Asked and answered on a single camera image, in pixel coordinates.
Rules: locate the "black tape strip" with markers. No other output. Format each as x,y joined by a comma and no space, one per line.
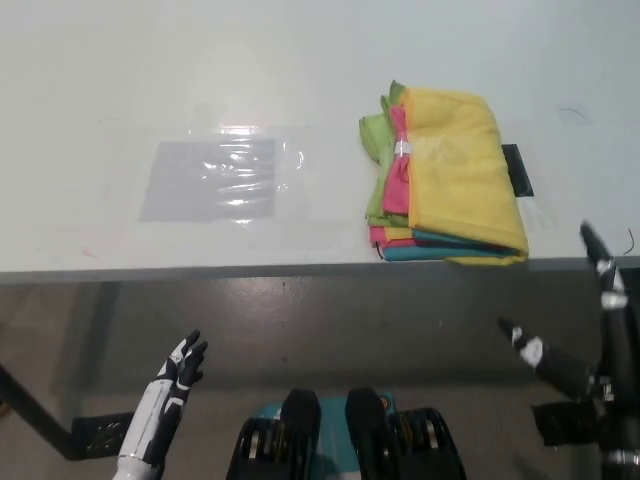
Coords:
519,170

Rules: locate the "clear plastic sheet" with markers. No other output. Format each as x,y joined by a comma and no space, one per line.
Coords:
290,165

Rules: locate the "thin black curved thread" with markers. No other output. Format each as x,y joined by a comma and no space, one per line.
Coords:
572,108

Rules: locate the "teal microfibre cloth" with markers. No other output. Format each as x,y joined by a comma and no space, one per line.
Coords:
415,252

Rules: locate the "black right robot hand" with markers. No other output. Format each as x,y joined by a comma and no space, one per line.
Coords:
620,380

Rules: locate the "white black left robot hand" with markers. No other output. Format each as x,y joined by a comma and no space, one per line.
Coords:
152,415

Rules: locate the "black perforated foot plate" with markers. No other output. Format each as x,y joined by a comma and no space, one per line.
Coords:
102,435
565,422

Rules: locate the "small-showing yellow microfibre cloth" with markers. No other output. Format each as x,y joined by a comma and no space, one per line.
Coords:
392,232

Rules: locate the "black teal robot torso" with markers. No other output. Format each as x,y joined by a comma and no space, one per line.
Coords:
365,440

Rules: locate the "grey metal table leg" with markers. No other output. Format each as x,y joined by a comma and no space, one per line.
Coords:
105,325

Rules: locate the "large yellow microfibre cloth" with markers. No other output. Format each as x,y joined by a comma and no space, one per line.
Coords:
460,170

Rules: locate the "black slanted metal bar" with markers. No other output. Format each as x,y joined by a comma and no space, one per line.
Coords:
35,405

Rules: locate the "whitish clear tape piece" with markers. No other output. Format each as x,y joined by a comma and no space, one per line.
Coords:
404,148

